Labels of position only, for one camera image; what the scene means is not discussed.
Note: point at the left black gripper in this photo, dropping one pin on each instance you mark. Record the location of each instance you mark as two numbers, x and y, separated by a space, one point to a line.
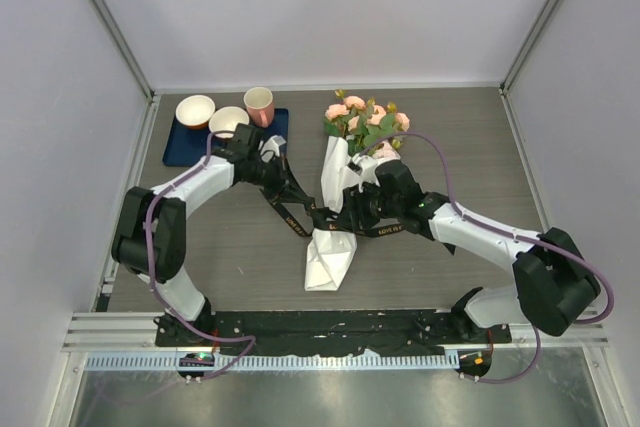
285 181

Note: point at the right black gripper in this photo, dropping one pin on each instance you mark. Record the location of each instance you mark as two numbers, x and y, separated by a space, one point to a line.
354 206

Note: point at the black ribbon gold letters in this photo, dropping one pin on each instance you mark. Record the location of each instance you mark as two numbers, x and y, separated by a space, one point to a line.
321 217

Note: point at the white wrapping paper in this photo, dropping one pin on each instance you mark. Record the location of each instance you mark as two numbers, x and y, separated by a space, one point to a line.
330 252

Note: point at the pink fake flower stem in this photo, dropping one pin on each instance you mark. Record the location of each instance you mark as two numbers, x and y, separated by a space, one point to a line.
344 119

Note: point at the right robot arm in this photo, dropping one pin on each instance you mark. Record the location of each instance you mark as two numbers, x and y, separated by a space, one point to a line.
550 288

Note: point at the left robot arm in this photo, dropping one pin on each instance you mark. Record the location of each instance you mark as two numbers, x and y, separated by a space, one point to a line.
151 233

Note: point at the pink mug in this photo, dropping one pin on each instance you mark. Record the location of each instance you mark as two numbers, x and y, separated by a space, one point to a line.
259 104

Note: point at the blue tray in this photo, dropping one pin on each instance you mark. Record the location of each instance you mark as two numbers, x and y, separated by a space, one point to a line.
185 147

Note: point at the white bowl orange outside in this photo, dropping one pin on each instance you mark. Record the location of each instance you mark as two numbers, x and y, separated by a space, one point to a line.
194 112

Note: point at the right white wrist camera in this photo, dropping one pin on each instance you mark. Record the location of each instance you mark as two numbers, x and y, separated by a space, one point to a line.
362 170

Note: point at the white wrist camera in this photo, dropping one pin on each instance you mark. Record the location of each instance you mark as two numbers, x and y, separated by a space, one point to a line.
274 146
362 170

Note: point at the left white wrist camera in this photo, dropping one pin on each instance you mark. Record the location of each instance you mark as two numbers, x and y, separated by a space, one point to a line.
274 146

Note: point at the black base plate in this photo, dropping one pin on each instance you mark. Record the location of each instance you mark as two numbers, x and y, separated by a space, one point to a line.
337 333

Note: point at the white slotted cable duct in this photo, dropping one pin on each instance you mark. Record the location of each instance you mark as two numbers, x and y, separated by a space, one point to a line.
195 361

